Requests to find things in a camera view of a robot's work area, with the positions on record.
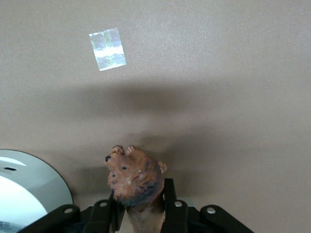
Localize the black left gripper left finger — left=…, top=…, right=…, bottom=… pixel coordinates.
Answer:
left=14, top=191, right=127, bottom=233

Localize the brown table cover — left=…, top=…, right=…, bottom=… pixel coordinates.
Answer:
left=0, top=0, right=311, bottom=233

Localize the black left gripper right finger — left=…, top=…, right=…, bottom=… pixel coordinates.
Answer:
left=162, top=178, right=255, bottom=233

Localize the white round-base desk lamp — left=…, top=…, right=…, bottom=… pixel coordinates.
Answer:
left=0, top=149, right=74, bottom=233

